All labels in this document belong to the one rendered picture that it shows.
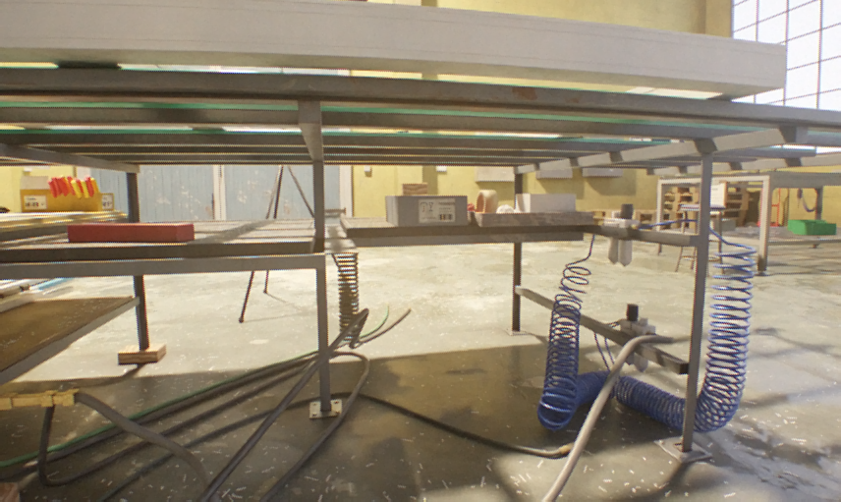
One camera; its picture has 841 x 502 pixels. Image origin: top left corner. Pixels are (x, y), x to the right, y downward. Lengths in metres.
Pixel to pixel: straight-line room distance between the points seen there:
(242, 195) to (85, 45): 6.58
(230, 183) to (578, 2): 6.79
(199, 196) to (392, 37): 6.83
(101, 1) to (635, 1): 9.52
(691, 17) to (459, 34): 10.06
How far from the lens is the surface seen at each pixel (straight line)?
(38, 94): 0.76
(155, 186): 7.54
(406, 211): 1.36
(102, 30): 0.66
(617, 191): 8.98
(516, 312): 2.25
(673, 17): 10.33
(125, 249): 1.08
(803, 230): 5.56
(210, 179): 7.29
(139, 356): 2.17
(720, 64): 0.84
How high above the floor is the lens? 0.69
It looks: 6 degrees down
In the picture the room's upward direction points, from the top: straight up
